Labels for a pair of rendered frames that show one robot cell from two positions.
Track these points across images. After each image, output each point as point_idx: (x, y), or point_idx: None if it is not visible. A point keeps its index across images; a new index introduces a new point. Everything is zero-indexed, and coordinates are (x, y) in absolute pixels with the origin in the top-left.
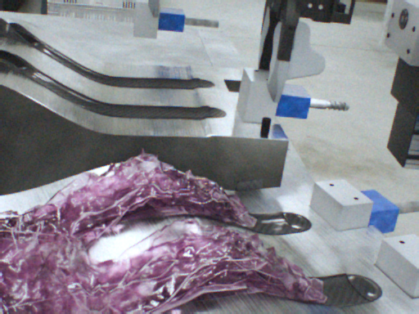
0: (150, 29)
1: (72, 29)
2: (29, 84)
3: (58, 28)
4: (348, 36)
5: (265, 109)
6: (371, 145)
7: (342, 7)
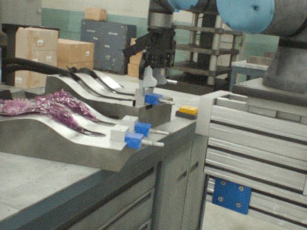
0: None
1: (161, 92)
2: (73, 82)
3: (156, 91)
4: None
5: (140, 99)
6: None
7: (163, 63)
